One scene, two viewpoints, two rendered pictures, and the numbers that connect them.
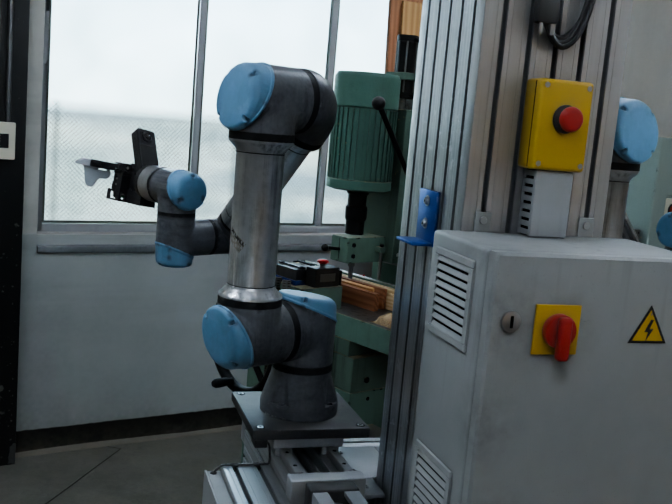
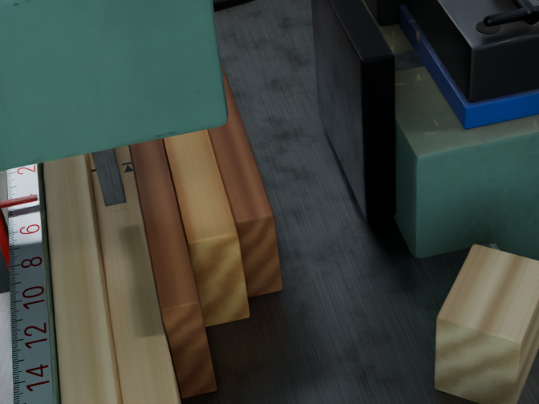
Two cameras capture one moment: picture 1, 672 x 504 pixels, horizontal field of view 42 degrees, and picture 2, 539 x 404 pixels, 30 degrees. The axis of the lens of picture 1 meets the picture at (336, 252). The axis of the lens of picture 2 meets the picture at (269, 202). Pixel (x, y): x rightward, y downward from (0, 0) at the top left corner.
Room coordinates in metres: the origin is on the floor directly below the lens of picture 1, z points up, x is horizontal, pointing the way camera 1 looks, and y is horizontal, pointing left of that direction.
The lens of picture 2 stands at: (2.62, 0.19, 1.22)
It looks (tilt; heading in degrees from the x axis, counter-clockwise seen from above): 41 degrees down; 213
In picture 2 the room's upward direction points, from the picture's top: 7 degrees counter-clockwise
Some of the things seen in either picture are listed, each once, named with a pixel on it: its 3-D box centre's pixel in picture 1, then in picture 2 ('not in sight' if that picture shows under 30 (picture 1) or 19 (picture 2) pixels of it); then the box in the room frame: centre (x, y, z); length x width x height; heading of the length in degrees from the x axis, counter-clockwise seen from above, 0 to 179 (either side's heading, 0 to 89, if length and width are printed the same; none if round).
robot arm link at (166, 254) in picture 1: (182, 238); not in sight; (1.76, 0.31, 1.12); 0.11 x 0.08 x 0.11; 133
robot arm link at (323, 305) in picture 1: (302, 325); not in sight; (1.64, 0.05, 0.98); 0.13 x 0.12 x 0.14; 133
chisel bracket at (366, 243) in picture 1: (358, 250); (23, 50); (2.39, -0.06, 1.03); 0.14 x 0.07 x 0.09; 131
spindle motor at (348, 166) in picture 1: (363, 132); not in sight; (2.38, -0.04, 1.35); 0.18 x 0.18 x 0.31
